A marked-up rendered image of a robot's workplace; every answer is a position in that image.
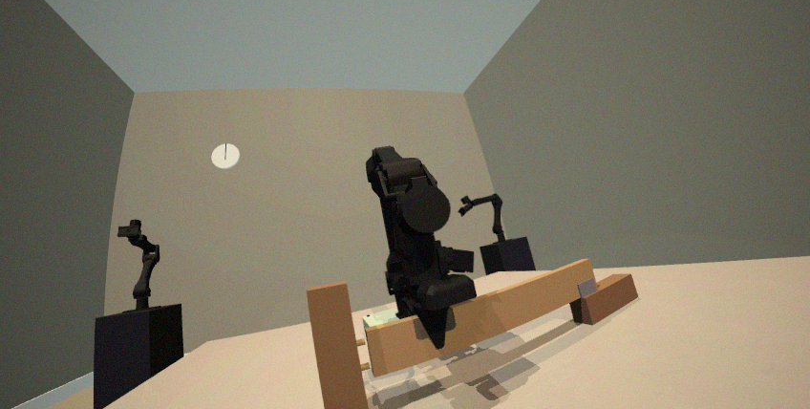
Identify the long wooden rail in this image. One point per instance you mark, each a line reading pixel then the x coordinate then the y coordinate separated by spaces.
pixel 397 345

